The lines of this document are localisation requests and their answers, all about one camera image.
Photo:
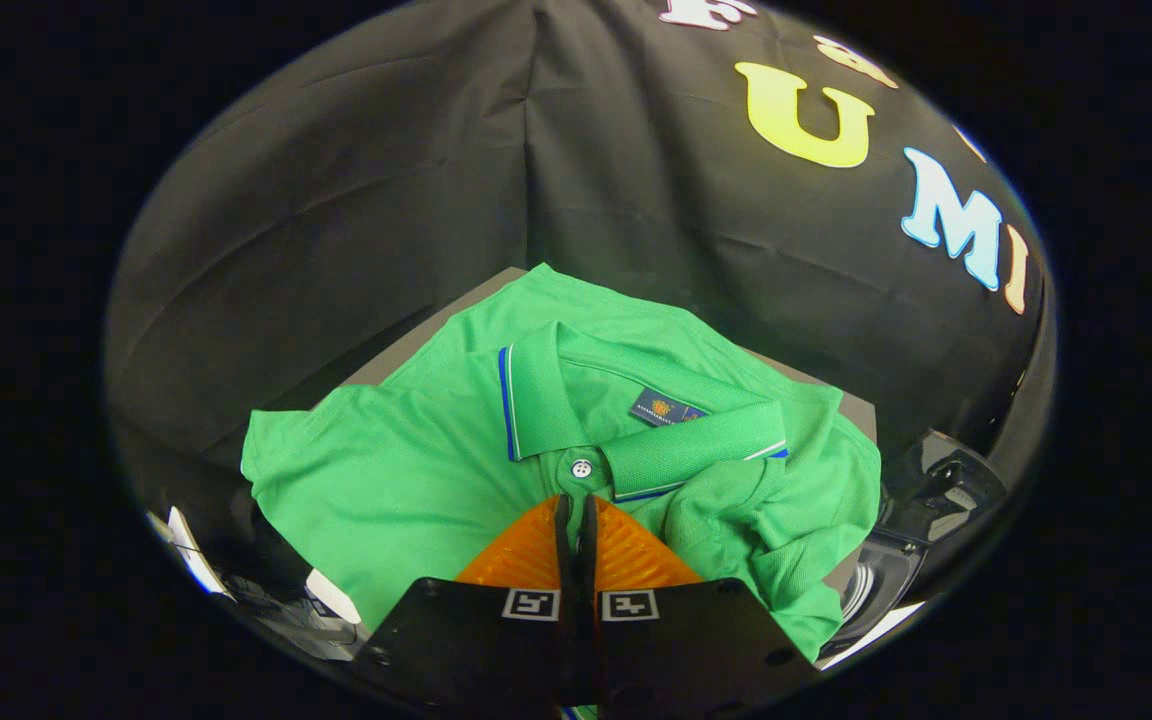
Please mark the green polo shirt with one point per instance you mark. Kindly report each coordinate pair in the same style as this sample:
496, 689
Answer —
406, 480

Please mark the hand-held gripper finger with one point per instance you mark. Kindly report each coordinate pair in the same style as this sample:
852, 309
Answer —
564, 560
588, 560

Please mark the dark grey washing machine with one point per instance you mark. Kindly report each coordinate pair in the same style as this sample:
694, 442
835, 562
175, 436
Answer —
881, 580

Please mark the dark glass washing machine lid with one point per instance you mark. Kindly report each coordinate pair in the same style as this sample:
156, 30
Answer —
946, 485

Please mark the grey cabinet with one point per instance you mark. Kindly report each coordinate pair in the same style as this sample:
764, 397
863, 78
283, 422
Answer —
431, 325

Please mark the black backdrop cloth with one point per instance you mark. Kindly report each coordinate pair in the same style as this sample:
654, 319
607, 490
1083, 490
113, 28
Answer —
356, 180

